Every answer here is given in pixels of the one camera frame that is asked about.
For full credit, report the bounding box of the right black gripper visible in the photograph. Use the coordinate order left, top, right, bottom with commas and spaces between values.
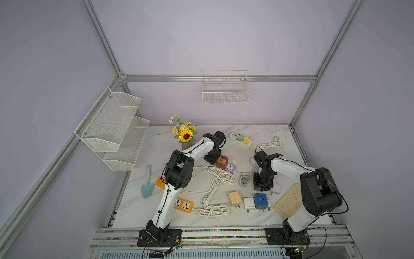
253, 169, 274, 191

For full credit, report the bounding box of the brown cube adapter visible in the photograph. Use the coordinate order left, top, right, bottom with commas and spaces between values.
215, 155, 229, 169

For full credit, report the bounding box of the small white cube adapter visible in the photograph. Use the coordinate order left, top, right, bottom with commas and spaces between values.
271, 183, 281, 195

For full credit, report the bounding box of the grey cable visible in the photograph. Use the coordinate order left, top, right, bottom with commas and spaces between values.
238, 166, 260, 188

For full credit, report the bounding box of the blue cube plug adapter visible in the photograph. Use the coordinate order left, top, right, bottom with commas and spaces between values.
253, 193, 271, 211

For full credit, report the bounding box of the purple power strip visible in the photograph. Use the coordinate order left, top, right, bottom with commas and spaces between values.
223, 163, 236, 174

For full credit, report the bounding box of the white charger plug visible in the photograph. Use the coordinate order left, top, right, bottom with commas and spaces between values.
243, 197, 256, 213

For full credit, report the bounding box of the white power strip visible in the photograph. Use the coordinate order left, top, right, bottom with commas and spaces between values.
229, 132, 251, 146

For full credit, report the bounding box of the beige cube plug adapter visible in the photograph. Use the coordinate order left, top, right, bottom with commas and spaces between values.
229, 191, 242, 208

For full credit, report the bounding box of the orange power strip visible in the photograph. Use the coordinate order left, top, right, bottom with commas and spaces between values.
174, 198, 194, 214
155, 177, 166, 189

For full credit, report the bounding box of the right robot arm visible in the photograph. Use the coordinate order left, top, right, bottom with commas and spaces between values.
253, 151, 343, 237

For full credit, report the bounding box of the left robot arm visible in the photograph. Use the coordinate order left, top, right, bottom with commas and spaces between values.
146, 131, 226, 244

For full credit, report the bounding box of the green cube adapter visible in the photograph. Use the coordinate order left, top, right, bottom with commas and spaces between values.
236, 134, 244, 142

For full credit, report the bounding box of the beige work glove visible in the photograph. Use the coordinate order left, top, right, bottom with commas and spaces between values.
273, 183, 303, 219

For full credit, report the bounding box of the sunflower bouquet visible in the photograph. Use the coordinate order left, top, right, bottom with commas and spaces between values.
169, 113, 197, 150

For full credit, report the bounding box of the yellow cube adapter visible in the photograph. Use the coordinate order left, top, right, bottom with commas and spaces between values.
243, 136, 252, 146

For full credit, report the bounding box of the light blue mouse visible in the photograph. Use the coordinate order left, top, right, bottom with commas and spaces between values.
141, 165, 155, 198

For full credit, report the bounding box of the white two-tier mesh shelf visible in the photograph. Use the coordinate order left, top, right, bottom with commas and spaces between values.
74, 88, 149, 171

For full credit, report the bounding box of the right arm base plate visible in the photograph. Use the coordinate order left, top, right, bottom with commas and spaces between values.
265, 228, 311, 246

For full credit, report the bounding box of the white wire wall basket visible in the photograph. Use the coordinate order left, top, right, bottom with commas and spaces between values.
202, 70, 250, 104

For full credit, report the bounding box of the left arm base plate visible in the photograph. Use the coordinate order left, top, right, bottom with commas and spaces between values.
136, 229, 183, 248

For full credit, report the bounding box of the aluminium front rail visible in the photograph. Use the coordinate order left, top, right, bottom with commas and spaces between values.
86, 225, 362, 259

